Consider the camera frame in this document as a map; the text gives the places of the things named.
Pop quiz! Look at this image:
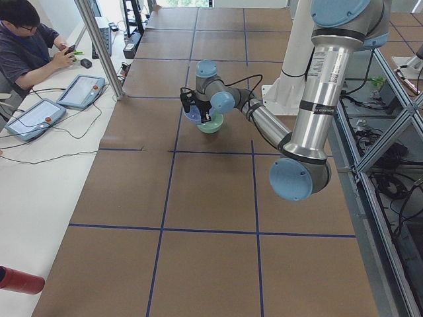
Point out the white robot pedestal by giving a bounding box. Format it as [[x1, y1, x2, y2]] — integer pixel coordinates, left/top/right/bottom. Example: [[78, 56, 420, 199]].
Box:
[[262, 0, 315, 116]]

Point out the near teach pendant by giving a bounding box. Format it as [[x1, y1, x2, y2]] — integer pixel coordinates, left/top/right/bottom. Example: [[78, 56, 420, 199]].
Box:
[[5, 98, 66, 141]]

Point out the blue bowl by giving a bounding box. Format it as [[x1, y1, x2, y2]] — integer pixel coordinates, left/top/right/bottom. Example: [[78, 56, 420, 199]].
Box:
[[184, 105, 208, 125]]

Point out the aluminium frame post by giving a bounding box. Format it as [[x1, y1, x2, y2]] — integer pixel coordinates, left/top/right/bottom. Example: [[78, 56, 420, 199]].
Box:
[[75, 0, 124, 100]]

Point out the black computer mouse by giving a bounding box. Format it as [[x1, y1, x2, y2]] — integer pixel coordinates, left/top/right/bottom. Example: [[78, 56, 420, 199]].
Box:
[[80, 58, 92, 69]]

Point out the green bowl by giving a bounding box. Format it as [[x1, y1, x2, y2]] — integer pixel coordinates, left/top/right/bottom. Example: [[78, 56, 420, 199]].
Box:
[[197, 113, 224, 134]]

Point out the seated person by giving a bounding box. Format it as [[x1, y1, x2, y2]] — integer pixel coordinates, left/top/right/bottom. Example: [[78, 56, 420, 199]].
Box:
[[1, 1, 77, 98]]

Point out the black smartphone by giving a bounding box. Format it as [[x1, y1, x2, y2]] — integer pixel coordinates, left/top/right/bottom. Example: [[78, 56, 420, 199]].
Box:
[[65, 45, 75, 56]]

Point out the red cylinder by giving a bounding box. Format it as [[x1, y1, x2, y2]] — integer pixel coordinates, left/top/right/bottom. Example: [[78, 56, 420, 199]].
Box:
[[1, 266, 45, 295]]

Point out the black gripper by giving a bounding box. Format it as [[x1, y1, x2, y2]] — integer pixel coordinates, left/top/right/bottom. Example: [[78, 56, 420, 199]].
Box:
[[196, 98, 212, 120]]

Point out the far teach pendant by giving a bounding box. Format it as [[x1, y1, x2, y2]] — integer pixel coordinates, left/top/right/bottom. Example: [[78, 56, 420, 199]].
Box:
[[57, 75, 105, 109]]

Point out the teach pendant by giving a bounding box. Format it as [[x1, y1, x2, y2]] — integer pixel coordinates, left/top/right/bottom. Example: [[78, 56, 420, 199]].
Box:
[[57, 75, 105, 109], [5, 98, 66, 141]]

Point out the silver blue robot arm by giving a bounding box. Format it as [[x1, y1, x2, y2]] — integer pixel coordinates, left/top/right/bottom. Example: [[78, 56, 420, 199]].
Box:
[[180, 1, 391, 201]]

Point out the black keyboard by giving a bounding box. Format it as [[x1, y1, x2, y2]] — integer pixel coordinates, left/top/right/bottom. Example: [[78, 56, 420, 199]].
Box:
[[91, 26, 113, 60]]

